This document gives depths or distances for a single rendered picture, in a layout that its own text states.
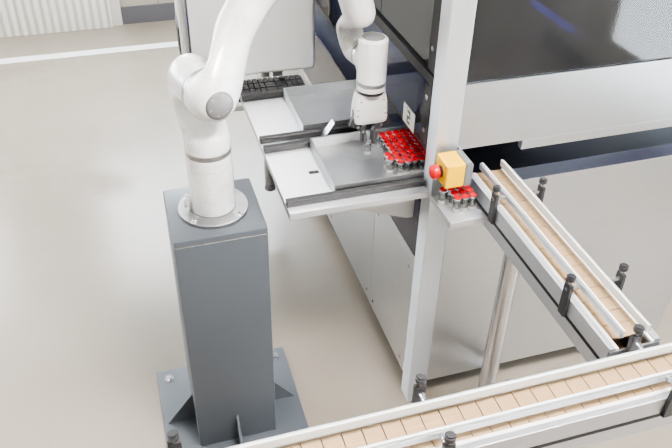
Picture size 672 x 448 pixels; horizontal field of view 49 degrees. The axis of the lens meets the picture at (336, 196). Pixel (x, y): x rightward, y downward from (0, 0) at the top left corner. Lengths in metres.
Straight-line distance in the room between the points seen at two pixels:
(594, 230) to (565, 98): 0.54
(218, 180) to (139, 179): 1.86
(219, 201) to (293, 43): 1.04
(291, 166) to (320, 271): 1.04
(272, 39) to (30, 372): 1.49
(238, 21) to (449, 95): 0.56
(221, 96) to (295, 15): 1.10
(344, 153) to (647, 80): 0.88
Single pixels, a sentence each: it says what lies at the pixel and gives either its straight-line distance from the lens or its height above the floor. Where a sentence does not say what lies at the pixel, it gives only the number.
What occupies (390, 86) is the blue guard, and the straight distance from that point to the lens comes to 2.28.
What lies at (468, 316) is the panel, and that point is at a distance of 2.48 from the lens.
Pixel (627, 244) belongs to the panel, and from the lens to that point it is 2.63.
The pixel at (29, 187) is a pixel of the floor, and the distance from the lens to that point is 3.88.
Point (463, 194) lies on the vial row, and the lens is 2.02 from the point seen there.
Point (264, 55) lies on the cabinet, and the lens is 2.86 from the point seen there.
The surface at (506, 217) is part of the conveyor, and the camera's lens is 1.95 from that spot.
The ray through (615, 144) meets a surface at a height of 0.86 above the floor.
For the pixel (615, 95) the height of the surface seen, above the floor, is 1.12.
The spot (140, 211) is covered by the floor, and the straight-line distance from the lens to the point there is 3.56.
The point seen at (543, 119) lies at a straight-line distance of 2.12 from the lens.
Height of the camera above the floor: 2.07
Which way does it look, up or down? 35 degrees down
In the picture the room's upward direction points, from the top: 1 degrees clockwise
